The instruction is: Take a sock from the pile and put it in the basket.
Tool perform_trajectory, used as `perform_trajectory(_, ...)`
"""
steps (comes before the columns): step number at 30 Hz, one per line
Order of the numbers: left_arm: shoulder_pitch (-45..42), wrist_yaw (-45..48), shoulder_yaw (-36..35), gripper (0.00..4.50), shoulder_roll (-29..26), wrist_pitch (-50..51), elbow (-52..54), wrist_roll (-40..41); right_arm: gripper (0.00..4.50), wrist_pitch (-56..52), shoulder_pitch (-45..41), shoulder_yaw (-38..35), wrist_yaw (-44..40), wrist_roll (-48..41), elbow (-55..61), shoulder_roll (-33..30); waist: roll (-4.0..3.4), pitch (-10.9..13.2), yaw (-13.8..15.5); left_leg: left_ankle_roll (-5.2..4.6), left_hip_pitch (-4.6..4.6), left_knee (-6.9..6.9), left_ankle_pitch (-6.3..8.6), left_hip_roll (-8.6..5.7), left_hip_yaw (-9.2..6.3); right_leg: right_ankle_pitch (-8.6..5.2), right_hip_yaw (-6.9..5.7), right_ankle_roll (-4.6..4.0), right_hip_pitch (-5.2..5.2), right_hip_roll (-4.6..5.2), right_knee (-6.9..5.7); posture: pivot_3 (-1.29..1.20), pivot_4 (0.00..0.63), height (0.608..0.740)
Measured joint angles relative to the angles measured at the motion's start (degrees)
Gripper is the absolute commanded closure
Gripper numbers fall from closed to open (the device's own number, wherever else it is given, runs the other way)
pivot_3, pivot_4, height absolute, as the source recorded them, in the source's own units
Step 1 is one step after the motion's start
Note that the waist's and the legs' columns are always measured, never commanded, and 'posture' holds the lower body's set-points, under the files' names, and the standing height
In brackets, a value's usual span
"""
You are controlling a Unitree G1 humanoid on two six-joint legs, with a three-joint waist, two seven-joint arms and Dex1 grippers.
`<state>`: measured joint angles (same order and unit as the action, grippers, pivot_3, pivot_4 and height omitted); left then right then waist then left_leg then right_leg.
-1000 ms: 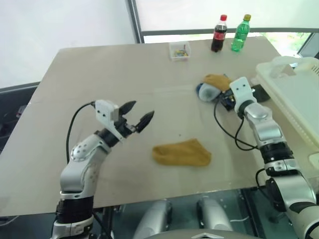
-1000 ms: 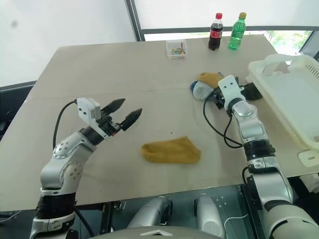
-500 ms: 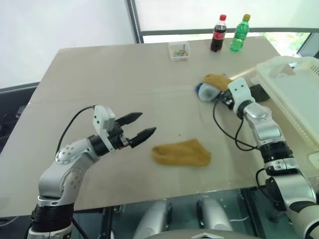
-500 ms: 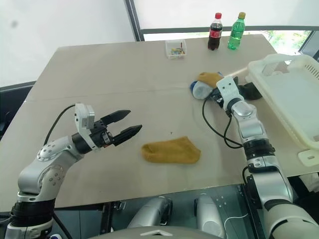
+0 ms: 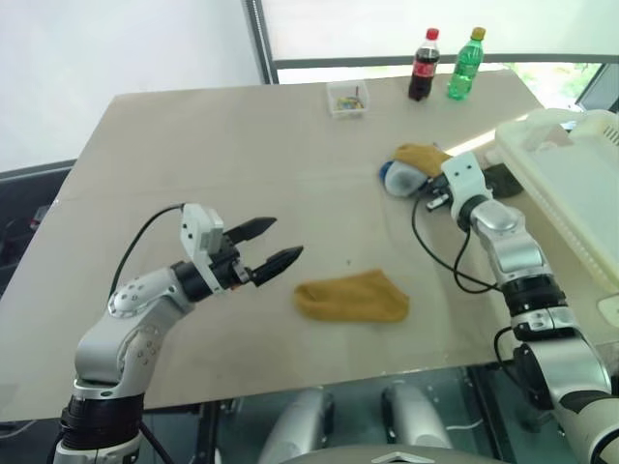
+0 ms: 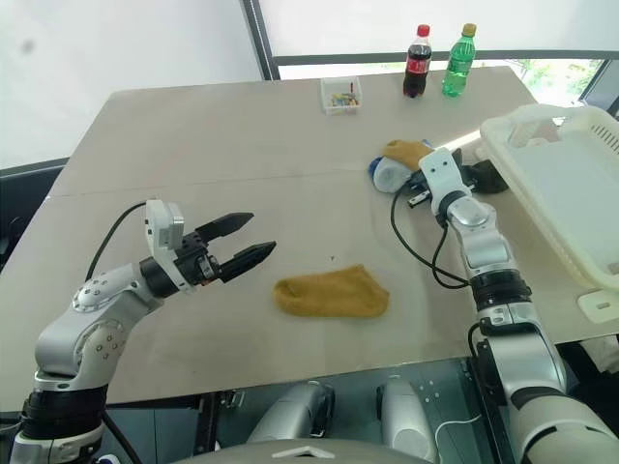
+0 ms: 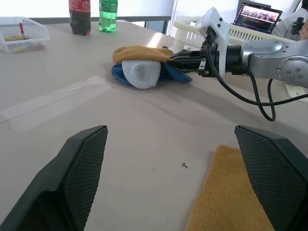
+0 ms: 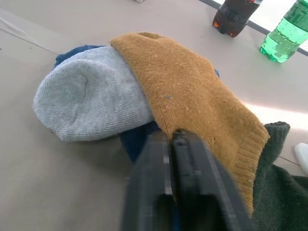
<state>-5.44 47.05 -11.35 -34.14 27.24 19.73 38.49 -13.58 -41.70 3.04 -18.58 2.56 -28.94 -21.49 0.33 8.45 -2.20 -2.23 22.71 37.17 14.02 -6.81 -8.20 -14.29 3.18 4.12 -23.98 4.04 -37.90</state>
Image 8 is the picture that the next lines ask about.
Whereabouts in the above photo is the mustard yellow sock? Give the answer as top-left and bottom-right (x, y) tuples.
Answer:
(110, 32), (270, 218)

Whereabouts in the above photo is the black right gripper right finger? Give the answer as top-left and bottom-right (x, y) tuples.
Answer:
(171, 129), (255, 231)

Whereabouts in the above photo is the dark blue sock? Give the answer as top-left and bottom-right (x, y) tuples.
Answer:
(53, 44), (221, 231)

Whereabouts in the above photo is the dark cola plastic bottle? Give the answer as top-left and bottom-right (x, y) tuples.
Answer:
(212, 0), (264, 38)

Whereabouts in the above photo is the dark green sock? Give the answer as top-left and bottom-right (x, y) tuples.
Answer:
(250, 121), (308, 231)

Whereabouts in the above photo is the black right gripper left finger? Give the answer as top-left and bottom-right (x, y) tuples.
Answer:
(123, 131), (174, 231)

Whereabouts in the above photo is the green plastic bottle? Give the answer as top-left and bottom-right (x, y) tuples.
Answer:
(259, 0), (308, 64)

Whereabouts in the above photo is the white plastic object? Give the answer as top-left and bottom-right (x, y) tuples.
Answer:
(294, 142), (308, 167)

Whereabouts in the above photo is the light grey sock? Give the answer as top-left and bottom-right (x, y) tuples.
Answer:
(33, 46), (154, 143)

